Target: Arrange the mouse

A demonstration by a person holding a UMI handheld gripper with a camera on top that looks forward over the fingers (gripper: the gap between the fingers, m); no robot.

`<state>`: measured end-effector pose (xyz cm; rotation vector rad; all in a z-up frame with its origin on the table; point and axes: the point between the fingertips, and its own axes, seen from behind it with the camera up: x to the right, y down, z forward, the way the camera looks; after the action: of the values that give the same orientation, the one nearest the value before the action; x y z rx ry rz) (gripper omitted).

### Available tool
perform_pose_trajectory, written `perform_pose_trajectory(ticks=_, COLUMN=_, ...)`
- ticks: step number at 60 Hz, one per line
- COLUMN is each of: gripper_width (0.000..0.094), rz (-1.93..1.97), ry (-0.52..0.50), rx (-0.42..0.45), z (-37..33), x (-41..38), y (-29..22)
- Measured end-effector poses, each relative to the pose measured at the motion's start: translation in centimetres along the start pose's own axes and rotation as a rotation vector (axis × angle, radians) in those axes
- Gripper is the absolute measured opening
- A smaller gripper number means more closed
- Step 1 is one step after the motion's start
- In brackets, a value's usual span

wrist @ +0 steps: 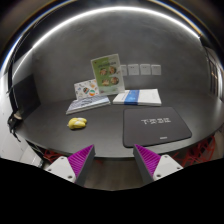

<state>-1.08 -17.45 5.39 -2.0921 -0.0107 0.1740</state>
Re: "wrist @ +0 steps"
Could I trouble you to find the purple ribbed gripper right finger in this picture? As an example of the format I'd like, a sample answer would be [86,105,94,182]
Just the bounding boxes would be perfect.
[132,143,184,186]

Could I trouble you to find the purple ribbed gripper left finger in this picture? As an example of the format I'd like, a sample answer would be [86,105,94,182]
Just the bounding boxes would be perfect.
[45,144,96,187]

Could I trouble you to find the black mouse pad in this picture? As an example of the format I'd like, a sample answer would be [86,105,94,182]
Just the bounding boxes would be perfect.
[123,107,192,148]

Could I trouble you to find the yellow computer mouse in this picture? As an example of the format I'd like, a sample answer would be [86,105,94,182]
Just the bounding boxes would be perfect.
[67,118,87,130]

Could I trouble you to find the red lattice chair left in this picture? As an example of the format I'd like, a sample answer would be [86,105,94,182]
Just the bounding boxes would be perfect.
[43,150,61,163]

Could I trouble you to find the red lattice chair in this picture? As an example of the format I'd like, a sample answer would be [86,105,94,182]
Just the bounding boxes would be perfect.
[172,136,216,167]
[43,150,61,163]

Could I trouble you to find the grey patterned flat book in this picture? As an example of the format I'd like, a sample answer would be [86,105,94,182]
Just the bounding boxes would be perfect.
[66,96,110,114]

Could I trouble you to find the red lattice chair right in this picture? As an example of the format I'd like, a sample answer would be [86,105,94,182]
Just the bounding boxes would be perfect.
[172,136,216,167]

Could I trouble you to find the white and blue book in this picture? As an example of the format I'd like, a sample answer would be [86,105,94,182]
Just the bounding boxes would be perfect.
[113,89,162,106]

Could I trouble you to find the white colourful standing card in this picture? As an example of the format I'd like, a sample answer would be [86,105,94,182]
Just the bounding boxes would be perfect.
[74,79,99,100]

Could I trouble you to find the black monitor at left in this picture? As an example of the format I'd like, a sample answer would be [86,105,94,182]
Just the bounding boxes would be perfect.
[13,75,41,120]

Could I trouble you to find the green standing picture book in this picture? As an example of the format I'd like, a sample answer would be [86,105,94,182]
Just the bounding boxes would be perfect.
[91,54,125,95]

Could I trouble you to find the black cable at left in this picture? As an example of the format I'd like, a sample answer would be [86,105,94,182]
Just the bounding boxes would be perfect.
[6,111,23,143]

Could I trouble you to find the white wall socket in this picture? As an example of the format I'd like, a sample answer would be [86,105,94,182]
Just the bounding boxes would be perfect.
[128,64,140,76]
[140,64,151,75]
[120,65,128,76]
[151,65,161,75]

